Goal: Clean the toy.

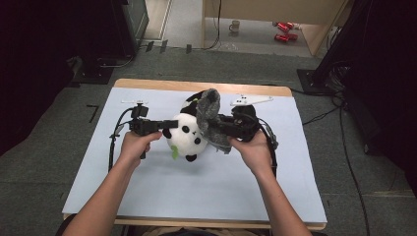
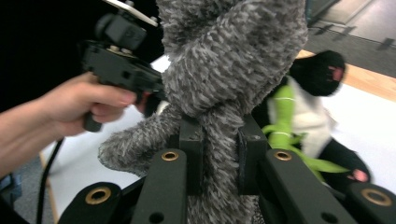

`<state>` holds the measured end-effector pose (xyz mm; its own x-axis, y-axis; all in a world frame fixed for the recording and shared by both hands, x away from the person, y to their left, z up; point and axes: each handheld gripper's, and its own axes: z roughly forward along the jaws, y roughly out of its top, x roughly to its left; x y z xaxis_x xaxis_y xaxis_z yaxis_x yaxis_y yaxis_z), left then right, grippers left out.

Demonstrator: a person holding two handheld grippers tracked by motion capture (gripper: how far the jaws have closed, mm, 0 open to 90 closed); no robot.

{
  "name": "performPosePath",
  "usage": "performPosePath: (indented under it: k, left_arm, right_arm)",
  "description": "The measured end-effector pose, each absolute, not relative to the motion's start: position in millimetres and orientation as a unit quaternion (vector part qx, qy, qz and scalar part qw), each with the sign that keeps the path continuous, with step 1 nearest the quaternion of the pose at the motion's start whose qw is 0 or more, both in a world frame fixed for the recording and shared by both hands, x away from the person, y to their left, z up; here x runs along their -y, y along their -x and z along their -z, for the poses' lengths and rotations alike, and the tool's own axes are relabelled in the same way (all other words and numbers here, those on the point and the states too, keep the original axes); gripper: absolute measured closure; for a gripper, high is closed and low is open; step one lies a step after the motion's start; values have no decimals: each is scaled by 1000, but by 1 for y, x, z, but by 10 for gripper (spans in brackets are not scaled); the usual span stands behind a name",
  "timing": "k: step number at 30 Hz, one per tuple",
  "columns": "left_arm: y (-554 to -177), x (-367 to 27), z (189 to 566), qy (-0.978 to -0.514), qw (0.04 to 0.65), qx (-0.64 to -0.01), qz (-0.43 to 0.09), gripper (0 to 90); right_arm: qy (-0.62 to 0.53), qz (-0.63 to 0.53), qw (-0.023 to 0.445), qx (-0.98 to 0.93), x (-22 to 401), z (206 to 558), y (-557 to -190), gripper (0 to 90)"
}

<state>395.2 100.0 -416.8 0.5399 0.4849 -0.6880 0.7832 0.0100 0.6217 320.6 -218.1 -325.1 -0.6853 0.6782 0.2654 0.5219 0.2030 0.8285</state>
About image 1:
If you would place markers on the person's left hand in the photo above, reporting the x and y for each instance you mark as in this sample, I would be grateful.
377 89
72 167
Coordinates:
137 147

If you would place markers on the black stand pole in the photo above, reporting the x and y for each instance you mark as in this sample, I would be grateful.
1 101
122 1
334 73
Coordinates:
341 39

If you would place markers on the panda plush toy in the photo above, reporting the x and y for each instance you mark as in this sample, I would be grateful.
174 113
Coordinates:
187 137

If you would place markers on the dark curtain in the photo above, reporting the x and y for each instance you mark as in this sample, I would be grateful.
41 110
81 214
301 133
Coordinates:
390 82
29 65

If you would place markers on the person's beige clothing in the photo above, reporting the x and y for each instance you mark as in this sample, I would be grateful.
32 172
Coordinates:
196 232

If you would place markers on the beige mug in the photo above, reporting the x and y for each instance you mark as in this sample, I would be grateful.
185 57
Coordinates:
234 26

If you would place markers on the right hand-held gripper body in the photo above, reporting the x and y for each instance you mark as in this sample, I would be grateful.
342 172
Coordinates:
244 126

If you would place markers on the person's right hand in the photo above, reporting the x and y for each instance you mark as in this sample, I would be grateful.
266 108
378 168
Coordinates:
254 154

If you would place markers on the black tape strip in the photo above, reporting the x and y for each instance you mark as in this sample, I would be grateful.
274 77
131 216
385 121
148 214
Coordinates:
189 48
163 46
149 46

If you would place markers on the wooden table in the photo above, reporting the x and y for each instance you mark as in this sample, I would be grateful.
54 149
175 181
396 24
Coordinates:
157 84

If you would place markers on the pale blue table sheet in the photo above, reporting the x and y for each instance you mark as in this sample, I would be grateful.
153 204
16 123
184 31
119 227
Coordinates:
196 190

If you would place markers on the red can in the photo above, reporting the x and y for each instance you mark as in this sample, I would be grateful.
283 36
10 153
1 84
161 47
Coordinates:
293 36
282 27
290 25
281 38

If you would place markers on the black stand base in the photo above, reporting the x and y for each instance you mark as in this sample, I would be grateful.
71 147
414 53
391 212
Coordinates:
93 73
309 82

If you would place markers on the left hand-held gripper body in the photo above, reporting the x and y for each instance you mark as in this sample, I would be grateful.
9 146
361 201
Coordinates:
141 126

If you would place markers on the dark cabinet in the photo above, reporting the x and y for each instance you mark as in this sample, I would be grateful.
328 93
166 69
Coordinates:
131 26

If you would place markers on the wooden cabinet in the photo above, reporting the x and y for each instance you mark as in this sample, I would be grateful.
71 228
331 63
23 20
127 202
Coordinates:
268 10

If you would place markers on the grey knitted doll garment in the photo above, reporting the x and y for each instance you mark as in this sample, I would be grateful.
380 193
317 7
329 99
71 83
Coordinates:
209 108

